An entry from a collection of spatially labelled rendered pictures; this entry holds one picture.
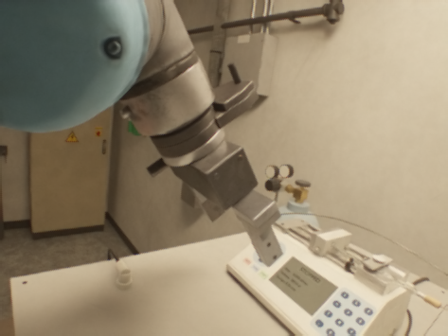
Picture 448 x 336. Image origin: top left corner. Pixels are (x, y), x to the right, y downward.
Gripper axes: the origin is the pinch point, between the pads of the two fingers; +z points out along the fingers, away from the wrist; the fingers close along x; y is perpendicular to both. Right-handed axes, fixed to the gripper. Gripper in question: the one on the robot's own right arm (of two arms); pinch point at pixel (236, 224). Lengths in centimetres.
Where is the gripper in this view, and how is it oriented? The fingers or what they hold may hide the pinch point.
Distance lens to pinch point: 40.4
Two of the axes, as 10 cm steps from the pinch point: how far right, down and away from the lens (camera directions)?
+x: 5.3, 2.6, -8.1
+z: 3.8, 7.7, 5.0
